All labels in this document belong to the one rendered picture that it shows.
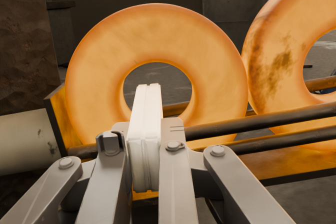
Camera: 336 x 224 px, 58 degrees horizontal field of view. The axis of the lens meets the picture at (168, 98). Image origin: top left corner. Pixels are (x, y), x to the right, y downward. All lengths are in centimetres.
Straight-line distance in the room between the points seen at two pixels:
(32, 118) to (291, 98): 22
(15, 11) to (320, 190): 127
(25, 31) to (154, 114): 32
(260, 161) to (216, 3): 239
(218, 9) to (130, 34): 241
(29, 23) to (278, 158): 34
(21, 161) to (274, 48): 23
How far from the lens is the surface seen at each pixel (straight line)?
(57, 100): 25
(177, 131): 15
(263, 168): 28
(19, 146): 28
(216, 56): 25
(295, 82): 27
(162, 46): 24
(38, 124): 28
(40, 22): 45
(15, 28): 45
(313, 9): 26
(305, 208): 132
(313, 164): 29
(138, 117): 15
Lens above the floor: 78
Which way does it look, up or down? 18 degrees down
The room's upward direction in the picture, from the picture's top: 4 degrees counter-clockwise
